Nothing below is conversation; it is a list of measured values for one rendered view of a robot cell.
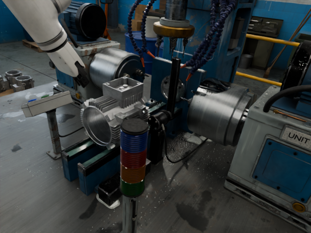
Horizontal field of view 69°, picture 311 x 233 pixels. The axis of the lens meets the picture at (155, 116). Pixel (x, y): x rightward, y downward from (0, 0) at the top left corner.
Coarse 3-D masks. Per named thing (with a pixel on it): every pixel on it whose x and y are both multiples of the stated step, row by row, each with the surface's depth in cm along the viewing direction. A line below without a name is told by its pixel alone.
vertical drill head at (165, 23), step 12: (168, 0) 91; (180, 0) 90; (168, 12) 93; (180, 12) 92; (156, 24) 95; (168, 24) 93; (180, 24) 92; (156, 36) 99; (168, 36) 93; (180, 36) 92
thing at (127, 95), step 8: (112, 80) 87; (120, 80) 91; (128, 80) 92; (136, 80) 89; (104, 88) 84; (112, 88) 81; (120, 88) 84; (128, 88) 87; (136, 88) 85; (112, 96) 83; (120, 96) 80; (128, 96) 83; (136, 96) 87; (120, 104) 82; (128, 104) 84
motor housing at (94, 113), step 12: (108, 96) 84; (96, 108) 78; (108, 108) 79; (120, 108) 82; (132, 108) 86; (84, 120) 87; (96, 120) 91; (144, 120) 90; (96, 132) 90; (108, 132) 92; (96, 144) 87
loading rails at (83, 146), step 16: (176, 112) 115; (176, 128) 122; (80, 144) 88; (64, 160) 83; (80, 160) 87; (96, 160) 80; (112, 160) 86; (64, 176) 88; (80, 176) 79; (96, 176) 82; (96, 192) 83
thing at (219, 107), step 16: (208, 80) 91; (208, 96) 86; (224, 96) 84; (240, 96) 82; (256, 96) 90; (192, 112) 89; (208, 112) 85; (224, 112) 82; (240, 112) 80; (192, 128) 94; (208, 128) 87; (224, 128) 82; (240, 128) 86; (224, 144) 89
